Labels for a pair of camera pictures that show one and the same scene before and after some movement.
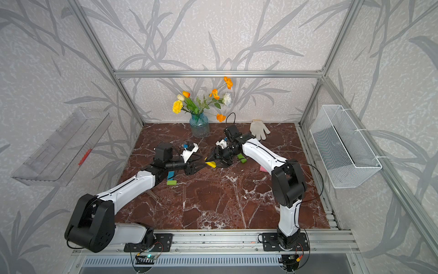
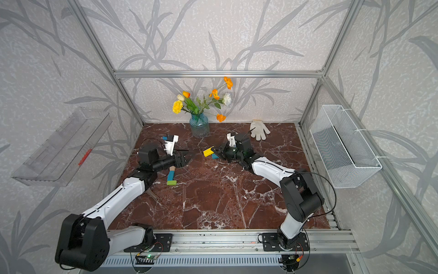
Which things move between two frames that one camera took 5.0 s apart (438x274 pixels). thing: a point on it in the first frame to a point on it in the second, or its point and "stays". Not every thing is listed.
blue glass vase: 199,125 stays
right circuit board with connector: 290,261 stays
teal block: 170,174 stays
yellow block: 211,164 to 208,152
